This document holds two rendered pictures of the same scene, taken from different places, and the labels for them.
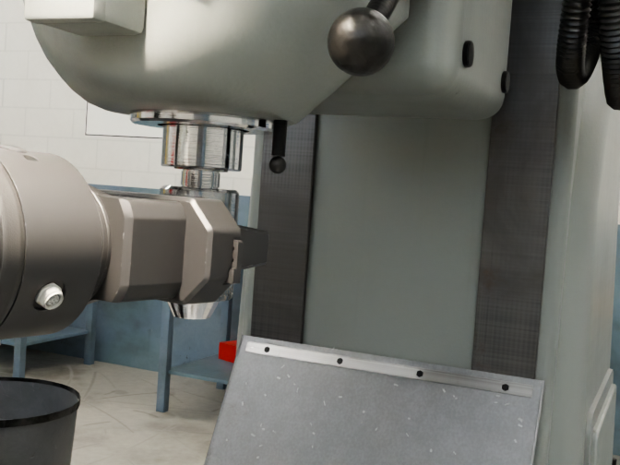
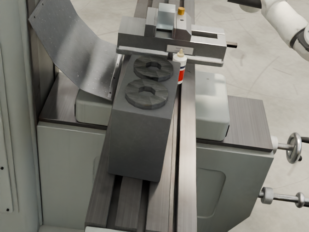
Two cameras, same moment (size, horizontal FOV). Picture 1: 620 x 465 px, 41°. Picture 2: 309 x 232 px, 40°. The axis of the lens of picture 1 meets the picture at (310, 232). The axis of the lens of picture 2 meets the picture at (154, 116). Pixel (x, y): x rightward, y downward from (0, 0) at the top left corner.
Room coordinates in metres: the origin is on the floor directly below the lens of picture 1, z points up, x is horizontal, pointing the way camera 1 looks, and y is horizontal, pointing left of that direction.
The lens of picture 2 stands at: (0.99, 1.14, 1.66)
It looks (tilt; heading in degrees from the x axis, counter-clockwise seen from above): 39 degrees down; 245
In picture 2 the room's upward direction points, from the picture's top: 9 degrees clockwise
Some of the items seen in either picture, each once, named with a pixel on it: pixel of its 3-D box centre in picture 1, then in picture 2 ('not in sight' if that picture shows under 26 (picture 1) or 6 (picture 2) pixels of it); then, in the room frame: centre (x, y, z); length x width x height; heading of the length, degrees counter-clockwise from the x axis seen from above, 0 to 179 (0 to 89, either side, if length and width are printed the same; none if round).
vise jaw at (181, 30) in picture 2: not in sight; (182, 25); (0.42, 0.03, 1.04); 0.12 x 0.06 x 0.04; 67
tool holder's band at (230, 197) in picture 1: (199, 196); not in sight; (0.50, 0.07, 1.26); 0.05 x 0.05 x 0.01
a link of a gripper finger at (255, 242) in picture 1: (235, 248); not in sight; (0.48, 0.04, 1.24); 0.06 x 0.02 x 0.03; 145
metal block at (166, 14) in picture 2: not in sight; (165, 16); (0.47, 0.01, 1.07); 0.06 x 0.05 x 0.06; 67
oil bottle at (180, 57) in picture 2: not in sight; (178, 65); (0.49, 0.20, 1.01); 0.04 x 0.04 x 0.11
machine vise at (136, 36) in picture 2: not in sight; (172, 34); (0.44, 0.02, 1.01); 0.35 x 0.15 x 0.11; 157
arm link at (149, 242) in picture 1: (72, 248); not in sight; (0.42, 0.12, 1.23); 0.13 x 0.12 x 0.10; 55
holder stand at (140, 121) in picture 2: not in sight; (145, 114); (0.68, 0.44, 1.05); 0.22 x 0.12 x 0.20; 62
